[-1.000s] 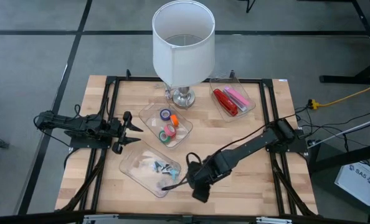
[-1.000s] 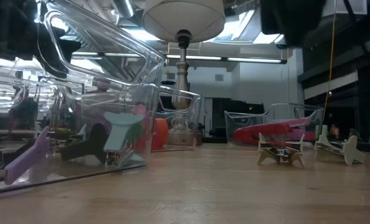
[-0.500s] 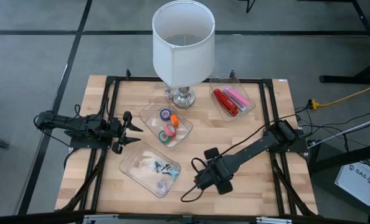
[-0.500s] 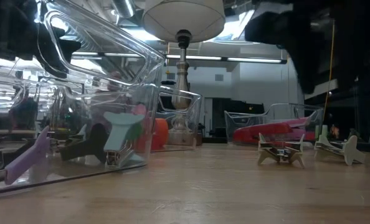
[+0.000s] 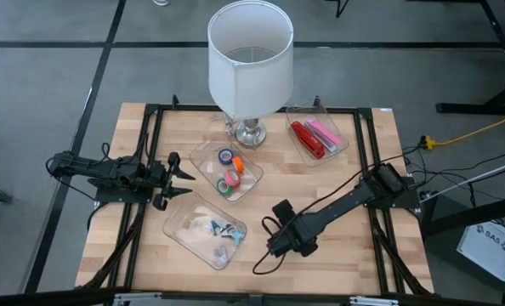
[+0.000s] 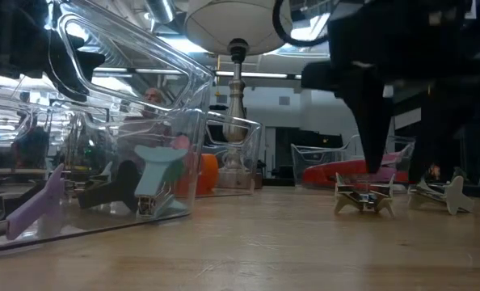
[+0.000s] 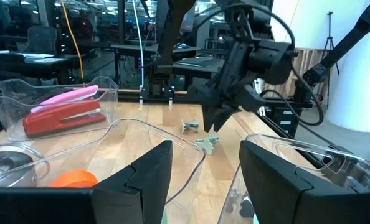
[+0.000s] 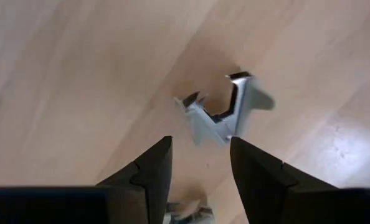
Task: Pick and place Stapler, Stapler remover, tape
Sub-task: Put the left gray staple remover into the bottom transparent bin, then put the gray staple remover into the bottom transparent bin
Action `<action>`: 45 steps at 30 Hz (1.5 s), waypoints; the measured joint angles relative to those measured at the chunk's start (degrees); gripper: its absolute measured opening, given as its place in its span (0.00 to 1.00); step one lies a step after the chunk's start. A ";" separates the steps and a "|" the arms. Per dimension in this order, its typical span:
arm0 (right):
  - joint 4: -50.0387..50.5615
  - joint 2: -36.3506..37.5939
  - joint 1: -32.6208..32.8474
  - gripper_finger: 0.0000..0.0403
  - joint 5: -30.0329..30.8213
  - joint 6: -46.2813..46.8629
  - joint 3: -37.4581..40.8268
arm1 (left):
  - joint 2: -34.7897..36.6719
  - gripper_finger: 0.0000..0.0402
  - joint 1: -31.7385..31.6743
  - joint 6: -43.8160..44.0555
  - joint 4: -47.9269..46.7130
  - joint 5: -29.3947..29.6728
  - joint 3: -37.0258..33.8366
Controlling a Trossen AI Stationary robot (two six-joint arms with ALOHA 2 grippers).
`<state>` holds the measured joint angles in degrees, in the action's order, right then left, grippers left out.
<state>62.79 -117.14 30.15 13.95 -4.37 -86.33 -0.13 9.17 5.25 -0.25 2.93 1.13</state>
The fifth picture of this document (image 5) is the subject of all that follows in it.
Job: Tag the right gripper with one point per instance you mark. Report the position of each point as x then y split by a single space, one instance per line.
297 240

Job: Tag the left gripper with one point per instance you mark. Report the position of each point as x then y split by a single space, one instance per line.
167 183

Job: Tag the clear plastic bin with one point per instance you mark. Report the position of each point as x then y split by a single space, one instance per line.
337 149
208 170
184 229

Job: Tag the green tape roll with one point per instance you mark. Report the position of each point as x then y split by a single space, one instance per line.
224 187

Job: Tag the pink tape roll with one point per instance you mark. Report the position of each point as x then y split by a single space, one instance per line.
232 177

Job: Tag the blue tape roll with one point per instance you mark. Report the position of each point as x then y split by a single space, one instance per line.
225 156

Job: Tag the black staple remover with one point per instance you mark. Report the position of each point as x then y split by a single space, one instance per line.
215 226

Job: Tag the orange block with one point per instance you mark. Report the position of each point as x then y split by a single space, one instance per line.
237 164

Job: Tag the red stapler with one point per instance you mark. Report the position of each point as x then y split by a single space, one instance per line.
308 140

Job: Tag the red toy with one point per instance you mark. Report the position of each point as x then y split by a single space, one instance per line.
325 132

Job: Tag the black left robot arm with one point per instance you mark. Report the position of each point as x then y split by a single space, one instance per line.
108 172

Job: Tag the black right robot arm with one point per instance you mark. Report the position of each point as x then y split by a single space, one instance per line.
350 197

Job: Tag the table lamp white shade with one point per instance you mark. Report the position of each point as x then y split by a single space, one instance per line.
250 76

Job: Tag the black cart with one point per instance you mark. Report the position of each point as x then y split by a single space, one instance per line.
439 212

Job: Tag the white paper sign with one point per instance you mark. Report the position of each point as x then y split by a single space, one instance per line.
488 251

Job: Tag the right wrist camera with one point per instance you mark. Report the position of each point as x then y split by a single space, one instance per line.
284 210

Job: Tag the black table frame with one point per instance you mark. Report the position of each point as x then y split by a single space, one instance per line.
193 107

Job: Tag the black desk frame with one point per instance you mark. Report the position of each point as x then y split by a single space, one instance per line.
482 109

